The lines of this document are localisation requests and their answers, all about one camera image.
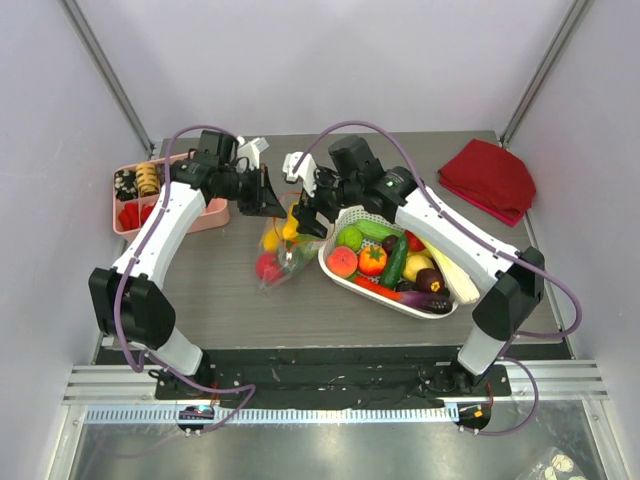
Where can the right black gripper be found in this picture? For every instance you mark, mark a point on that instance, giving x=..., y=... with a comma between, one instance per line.
x=310, y=206

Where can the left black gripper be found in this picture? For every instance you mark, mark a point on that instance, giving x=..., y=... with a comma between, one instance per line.
x=263, y=195

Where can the yellow toy pepper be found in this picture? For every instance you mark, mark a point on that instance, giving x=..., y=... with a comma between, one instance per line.
x=289, y=230

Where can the yellow orange toy fruit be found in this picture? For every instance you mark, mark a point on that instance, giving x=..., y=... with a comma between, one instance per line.
x=271, y=240

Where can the clear zip top bag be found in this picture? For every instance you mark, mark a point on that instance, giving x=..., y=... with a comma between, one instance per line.
x=288, y=200

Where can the green toy avocado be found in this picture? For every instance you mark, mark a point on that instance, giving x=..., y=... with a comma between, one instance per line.
x=299, y=258

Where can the red toy apple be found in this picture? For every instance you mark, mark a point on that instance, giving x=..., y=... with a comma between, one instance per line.
x=268, y=269

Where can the orange toy tomato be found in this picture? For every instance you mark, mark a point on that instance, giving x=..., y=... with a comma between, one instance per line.
x=372, y=260

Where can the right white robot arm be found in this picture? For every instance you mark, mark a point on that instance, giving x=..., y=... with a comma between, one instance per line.
x=510, y=280

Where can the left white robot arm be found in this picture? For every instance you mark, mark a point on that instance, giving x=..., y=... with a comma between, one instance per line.
x=127, y=298

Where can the white plastic basket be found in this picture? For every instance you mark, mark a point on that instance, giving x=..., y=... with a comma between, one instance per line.
x=348, y=217

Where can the light green toy fruit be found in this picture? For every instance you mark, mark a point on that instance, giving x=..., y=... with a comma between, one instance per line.
x=350, y=237

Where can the peach toy fruit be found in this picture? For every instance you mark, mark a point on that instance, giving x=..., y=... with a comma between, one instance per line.
x=342, y=262

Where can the red toy chili pepper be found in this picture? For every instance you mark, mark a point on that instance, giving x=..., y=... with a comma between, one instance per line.
x=377, y=289

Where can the green toy cucumber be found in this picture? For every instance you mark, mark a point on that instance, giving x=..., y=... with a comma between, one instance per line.
x=396, y=247

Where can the yellow toy lemon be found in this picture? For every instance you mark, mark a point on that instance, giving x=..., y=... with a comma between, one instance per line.
x=414, y=264

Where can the tan striped pastry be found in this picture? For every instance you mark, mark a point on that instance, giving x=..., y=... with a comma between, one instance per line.
x=147, y=180

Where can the dark purple toy mangosteen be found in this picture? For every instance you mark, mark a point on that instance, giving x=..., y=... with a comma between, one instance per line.
x=429, y=280

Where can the pink divided snack tray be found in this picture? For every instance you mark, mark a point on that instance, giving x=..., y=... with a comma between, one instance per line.
x=215, y=215

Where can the red candies in tray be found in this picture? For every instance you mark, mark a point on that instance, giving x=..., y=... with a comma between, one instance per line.
x=134, y=215

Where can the purple toy eggplant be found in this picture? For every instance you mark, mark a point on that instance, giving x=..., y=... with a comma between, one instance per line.
x=426, y=302

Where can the red folded cloth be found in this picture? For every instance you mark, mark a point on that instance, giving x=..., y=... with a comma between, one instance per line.
x=492, y=179

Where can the white green toy leek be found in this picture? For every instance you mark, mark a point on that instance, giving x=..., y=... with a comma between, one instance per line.
x=457, y=281

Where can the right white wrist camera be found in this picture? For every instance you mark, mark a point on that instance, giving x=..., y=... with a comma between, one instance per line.
x=300, y=168

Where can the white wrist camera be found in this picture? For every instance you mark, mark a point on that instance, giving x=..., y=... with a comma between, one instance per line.
x=300, y=168
x=248, y=153

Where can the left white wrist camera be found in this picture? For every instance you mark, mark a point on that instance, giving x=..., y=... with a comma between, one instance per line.
x=248, y=153

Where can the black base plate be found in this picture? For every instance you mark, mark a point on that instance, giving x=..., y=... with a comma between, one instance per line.
x=371, y=378

